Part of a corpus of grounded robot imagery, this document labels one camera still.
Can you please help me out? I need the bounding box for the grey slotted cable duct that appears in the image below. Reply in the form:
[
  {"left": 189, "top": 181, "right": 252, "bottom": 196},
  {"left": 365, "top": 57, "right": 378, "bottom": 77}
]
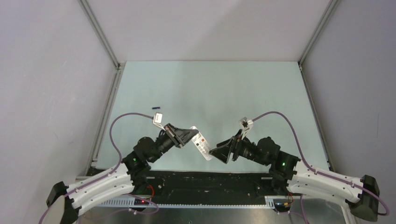
[{"left": 110, "top": 197, "right": 275, "bottom": 209}]

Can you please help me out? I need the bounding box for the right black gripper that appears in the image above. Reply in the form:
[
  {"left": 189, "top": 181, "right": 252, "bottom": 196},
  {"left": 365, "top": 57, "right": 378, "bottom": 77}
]
[{"left": 209, "top": 129, "right": 269, "bottom": 167}]

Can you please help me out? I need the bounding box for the aluminium frame profile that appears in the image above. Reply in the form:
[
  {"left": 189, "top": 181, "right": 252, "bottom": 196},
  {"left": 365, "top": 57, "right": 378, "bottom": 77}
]
[
  {"left": 66, "top": 0, "right": 122, "bottom": 182},
  {"left": 299, "top": 0, "right": 357, "bottom": 176}
]

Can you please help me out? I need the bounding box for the controller board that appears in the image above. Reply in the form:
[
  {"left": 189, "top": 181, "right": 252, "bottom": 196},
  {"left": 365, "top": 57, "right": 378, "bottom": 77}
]
[
  {"left": 134, "top": 198, "right": 150, "bottom": 207},
  {"left": 274, "top": 203, "right": 292, "bottom": 213}
]

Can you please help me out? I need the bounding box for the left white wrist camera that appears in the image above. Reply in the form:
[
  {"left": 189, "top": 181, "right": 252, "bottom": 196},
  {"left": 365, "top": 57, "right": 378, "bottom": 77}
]
[{"left": 152, "top": 112, "right": 164, "bottom": 129}]

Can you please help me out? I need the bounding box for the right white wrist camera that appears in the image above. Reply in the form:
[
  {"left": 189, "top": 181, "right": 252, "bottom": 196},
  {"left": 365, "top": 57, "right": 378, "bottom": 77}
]
[{"left": 239, "top": 117, "right": 254, "bottom": 139}]

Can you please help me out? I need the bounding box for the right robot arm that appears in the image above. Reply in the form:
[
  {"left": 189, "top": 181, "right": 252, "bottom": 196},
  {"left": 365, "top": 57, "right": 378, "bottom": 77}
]
[{"left": 209, "top": 130, "right": 379, "bottom": 222}]

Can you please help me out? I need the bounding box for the white remote control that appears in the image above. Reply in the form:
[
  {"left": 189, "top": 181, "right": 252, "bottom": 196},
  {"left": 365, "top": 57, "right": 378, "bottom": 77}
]
[{"left": 191, "top": 132, "right": 214, "bottom": 161}]

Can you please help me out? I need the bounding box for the right controller board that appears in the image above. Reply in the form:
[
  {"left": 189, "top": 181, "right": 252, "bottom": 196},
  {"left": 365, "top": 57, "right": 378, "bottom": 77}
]
[{"left": 274, "top": 203, "right": 292, "bottom": 213}]

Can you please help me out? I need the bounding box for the left aluminium frame profile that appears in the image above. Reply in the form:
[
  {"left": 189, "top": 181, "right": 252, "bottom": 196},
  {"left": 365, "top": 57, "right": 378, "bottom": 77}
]
[{"left": 66, "top": 0, "right": 122, "bottom": 182}]

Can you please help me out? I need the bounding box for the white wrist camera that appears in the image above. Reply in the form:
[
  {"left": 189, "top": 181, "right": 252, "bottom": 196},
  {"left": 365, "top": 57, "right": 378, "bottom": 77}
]
[
  {"left": 239, "top": 117, "right": 254, "bottom": 139},
  {"left": 152, "top": 112, "right": 164, "bottom": 129}
]

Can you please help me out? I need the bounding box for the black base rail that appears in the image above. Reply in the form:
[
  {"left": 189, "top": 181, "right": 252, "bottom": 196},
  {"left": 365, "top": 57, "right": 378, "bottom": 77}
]
[{"left": 132, "top": 170, "right": 289, "bottom": 205}]

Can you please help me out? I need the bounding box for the right aluminium frame profile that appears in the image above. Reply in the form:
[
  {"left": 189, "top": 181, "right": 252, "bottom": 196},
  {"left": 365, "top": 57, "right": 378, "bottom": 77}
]
[{"left": 299, "top": 0, "right": 357, "bottom": 176}]

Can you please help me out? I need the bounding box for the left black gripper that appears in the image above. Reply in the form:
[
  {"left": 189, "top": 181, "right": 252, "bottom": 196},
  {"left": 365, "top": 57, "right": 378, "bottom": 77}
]
[{"left": 149, "top": 123, "right": 198, "bottom": 163}]

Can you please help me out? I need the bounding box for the left controller board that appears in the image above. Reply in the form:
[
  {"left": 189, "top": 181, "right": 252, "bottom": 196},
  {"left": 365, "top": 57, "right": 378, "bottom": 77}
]
[{"left": 134, "top": 198, "right": 150, "bottom": 207}]

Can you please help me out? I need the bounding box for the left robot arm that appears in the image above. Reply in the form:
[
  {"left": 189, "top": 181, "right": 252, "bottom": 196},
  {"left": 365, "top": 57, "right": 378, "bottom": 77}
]
[{"left": 39, "top": 124, "right": 199, "bottom": 224}]

